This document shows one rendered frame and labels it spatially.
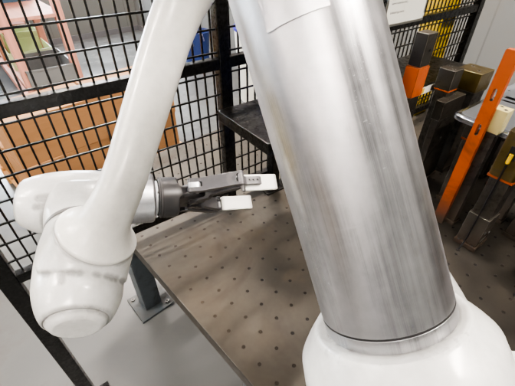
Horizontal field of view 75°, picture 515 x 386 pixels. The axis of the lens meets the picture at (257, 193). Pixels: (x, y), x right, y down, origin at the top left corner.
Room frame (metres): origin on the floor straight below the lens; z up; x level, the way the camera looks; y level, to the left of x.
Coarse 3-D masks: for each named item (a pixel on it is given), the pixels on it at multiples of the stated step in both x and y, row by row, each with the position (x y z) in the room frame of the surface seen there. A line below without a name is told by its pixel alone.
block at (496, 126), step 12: (504, 108) 0.76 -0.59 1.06; (492, 120) 0.76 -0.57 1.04; (504, 120) 0.74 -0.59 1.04; (492, 132) 0.75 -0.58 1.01; (492, 144) 0.75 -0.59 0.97; (480, 156) 0.75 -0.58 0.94; (480, 168) 0.75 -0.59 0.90; (468, 180) 0.75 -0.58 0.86; (468, 192) 0.75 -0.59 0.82; (456, 204) 0.75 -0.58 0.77; (456, 216) 0.74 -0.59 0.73
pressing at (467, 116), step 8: (472, 104) 0.94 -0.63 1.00; (480, 104) 0.93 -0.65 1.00; (504, 104) 0.93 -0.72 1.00; (512, 104) 0.93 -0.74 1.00; (456, 112) 0.89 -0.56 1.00; (464, 112) 0.88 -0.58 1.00; (472, 112) 0.88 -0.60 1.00; (464, 120) 0.84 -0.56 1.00; (472, 120) 0.83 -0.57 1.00; (512, 120) 0.83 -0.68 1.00; (480, 128) 0.80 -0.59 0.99; (512, 128) 0.79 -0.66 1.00; (504, 136) 0.75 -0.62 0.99
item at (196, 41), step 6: (198, 30) 4.59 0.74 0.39; (198, 36) 4.27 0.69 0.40; (204, 36) 4.31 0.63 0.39; (192, 42) 4.25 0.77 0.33; (198, 42) 4.27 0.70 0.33; (204, 42) 4.31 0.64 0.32; (198, 48) 4.27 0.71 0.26; (204, 48) 4.31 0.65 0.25; (198, 54) 4.27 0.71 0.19; (186, 60) 4.34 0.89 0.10; (198, 60) 4.28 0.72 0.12
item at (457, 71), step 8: (448, 64) 1.04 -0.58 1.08; (440, 72) 1.01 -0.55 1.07; (448, 72) 1.00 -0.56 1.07; (456, 72) 0.98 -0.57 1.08; (440, 80) 1.01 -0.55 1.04; (448, 80) 0.99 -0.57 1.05; (456, 80) 0.99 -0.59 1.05; (440, 88) 1.00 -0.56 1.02; (448, 88) 0.98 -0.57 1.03; (456, 88) 1.01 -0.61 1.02; (432, 96) 1.02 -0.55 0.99; (440, 96) 1.00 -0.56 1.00; (432, 104) 1.01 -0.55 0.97; (424, 128) 1.01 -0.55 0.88; (424, 136) 1.00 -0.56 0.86
